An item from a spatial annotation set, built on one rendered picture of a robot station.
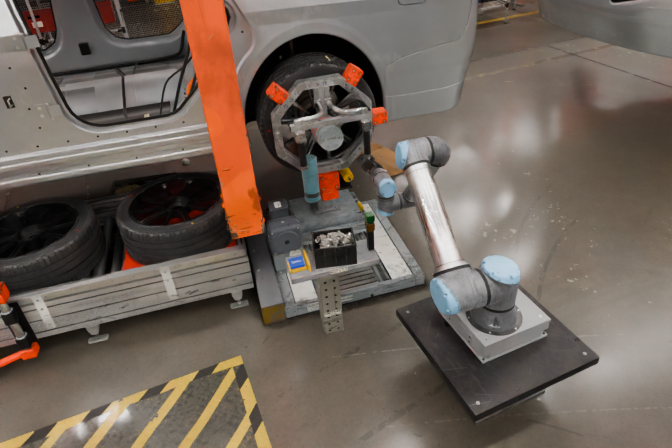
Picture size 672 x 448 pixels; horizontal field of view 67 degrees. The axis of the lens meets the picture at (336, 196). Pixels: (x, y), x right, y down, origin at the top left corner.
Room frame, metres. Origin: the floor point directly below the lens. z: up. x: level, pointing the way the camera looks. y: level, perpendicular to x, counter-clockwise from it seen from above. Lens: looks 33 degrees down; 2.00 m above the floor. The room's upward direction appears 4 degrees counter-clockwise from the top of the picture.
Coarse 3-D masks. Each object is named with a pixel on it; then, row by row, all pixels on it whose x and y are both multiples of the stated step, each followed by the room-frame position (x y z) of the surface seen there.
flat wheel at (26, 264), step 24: (0, 216) 2.41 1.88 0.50; (24, 216) 2.42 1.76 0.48; (48, 216) 2.49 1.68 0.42; (72, 216) 2.45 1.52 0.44; (0, 240) 2.20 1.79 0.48; (24, 240) 2.19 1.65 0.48; (72, 240) 2.12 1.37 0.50; (96, 240) 2.26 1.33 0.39; (0, 264) 1.96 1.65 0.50; (24, 264) 1.96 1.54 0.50; (48, 264) 2.00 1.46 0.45; (72, 264) 2.07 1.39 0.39; (96, 264) 2.19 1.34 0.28; (24, 288) 1.94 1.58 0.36
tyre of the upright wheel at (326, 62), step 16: (288, 64) 2.66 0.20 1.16; (304, 64) 2.58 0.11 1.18; (320, 64) 2.58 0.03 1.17; (336, 64) 2.61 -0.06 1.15; (272, 80) 2.61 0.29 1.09; (288, 80) 2.53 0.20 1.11; (368, 96) 2.63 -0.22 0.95; (256, 112) 2.65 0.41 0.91; (272, 128) 2.50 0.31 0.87; (272, 144) 2.50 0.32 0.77
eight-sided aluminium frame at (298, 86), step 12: (300, 84) 2.46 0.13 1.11; (312, 84) 2.48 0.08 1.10; (324, 84) 2.49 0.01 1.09; (336, 84) 2.51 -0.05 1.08; (348, 84) 2.52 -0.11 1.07; (360, 96) 2.53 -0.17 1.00; (276, 108) 2.47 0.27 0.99; (288, 108) 2.44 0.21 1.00; (276, 120) 2.43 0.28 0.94; (276, 132) 2.43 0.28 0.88; (276, 144) 2.42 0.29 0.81; (360, 144) 2.53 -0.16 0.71; (288, 156) 2.44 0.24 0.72; (348, 156) 2.52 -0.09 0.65; (324, 168) 2.48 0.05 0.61; (336, 168) 2.50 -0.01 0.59
